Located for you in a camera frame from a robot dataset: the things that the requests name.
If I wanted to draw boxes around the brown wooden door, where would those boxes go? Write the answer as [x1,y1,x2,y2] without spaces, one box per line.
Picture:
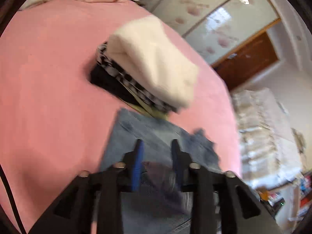
[212,32,279,90]

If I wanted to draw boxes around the black white patterned garment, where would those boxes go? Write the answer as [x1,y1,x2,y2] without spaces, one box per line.
[96,43,179,114]

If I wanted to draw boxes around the pale green folded garment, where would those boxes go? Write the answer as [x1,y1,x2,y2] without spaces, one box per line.
[127,102,171,121]

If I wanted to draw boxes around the floral sliding door wardrobe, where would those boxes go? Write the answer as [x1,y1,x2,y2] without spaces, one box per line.
[136,0,281,64]

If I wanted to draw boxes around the blue denim jacket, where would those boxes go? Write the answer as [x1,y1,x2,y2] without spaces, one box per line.
[99,108,220,234]

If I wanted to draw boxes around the black folded garment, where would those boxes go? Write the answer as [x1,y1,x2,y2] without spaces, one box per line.
[90,65,142,106]

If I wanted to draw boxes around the black cable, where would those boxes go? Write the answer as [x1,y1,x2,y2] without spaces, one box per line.
[0,163,27,234]

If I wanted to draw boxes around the white lace covered furniture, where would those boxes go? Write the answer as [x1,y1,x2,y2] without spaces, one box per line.
[230,88,308,191]

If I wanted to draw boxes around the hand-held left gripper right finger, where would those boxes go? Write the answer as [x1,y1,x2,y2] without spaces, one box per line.
[171,139,281,234]

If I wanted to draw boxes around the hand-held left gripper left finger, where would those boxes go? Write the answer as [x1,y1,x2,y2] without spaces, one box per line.
[29,139,145,234]

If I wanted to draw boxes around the pink bed blanket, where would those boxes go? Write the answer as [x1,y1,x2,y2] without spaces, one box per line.
[0,0,242,234]

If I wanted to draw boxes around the white folded garment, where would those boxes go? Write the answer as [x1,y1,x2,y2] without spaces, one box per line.
[107,15,200,109]

